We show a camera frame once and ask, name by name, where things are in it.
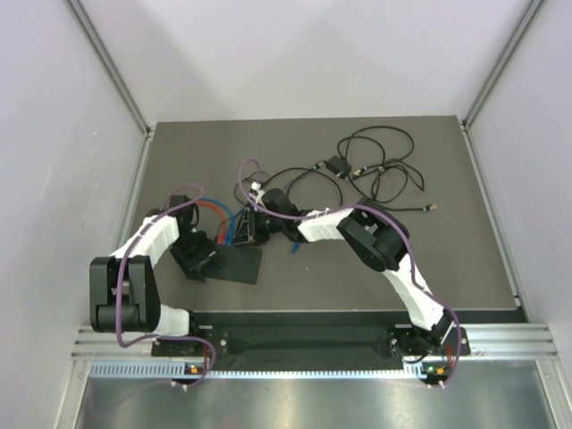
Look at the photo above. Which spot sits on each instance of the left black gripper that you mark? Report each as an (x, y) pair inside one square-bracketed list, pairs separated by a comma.
[(189, 264)]

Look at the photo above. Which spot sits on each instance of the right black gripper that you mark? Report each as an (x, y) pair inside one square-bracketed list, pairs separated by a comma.
[(250, 232)]

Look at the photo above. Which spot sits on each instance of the black network switch box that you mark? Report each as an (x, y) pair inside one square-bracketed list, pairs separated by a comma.
[(235, 264)]

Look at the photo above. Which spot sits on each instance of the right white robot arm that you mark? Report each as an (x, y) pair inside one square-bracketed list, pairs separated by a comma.
[(378, 239)]

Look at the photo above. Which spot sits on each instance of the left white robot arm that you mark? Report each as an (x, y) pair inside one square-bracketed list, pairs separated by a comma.
[(123, 294)]

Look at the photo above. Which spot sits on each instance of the dark grey table mat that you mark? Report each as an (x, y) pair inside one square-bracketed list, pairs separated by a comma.
[(448, 222)]

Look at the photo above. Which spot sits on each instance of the black power adapter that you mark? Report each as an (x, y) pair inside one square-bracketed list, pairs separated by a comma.
[(338, 166)]

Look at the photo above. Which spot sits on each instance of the grey slotted cable duct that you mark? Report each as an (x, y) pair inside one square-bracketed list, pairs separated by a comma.
[(184, 370)]

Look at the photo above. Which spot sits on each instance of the aluminium profile rail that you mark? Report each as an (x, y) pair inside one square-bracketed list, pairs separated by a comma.
[(486, 341)]

